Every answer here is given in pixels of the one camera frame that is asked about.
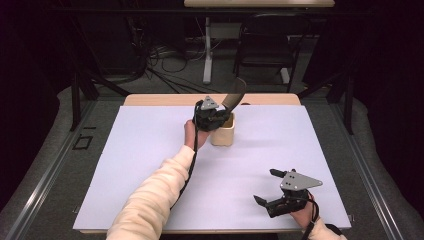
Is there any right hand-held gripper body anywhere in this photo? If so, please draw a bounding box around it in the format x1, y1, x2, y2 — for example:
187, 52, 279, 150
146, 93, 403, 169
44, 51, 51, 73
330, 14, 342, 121
264, 169, 324, 219

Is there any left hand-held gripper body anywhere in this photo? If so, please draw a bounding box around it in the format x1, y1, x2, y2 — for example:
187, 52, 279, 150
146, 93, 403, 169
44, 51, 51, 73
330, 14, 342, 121
193, 95, 228, 133

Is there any cream square cup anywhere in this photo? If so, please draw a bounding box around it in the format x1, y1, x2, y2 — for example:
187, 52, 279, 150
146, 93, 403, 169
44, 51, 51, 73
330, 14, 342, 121
209, 112, 236, 148

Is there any person's left hand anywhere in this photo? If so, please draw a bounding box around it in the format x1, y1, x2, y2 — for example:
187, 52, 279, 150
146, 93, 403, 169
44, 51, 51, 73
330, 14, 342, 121
183, 119, 211, 151

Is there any person's right hand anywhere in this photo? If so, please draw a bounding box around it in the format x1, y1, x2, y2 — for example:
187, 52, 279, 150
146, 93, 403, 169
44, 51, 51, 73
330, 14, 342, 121
289, 193, 321, 230

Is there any wooden table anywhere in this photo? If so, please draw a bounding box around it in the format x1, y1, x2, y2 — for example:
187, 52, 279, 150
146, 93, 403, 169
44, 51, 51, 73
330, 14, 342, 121
79, 93, 352, 235

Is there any white table mat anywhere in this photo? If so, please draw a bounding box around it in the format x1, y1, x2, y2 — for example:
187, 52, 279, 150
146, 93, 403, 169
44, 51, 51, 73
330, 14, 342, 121
72, 104, 352, 232

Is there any white-legged desk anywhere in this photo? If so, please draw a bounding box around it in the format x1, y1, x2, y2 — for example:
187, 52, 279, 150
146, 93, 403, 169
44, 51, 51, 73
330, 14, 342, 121
183, 0, 336, 85

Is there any black folding chair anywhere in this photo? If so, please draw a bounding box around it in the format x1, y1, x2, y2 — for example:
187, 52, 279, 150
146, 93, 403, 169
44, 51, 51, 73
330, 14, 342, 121
233, 13, 313, 94

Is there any black metal stand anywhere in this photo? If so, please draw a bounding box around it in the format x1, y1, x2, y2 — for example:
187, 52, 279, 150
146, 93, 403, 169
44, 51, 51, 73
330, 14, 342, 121
296, 63, 357, 136
66, 9, 132, 133

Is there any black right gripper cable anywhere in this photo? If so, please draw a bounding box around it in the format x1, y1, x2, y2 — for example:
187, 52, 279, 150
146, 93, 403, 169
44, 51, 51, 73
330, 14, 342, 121
299, 196, 344, 240

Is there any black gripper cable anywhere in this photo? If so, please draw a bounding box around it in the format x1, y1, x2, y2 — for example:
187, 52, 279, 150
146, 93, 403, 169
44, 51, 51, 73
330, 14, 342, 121
169, 105, 202, 211
299, 196, 344, 240

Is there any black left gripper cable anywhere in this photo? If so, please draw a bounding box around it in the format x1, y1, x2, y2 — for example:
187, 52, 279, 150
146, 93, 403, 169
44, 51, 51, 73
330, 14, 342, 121
169, 105, 202, 211

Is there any tangle of floor cables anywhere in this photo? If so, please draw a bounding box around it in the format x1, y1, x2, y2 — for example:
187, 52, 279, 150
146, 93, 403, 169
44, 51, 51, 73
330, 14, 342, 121
131, 16, 223, 95

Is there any metal floor rail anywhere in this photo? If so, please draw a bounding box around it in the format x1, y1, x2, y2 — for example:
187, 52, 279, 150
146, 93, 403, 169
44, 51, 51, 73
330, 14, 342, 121
328, 99, 407, 240
3, 99, 98, 240

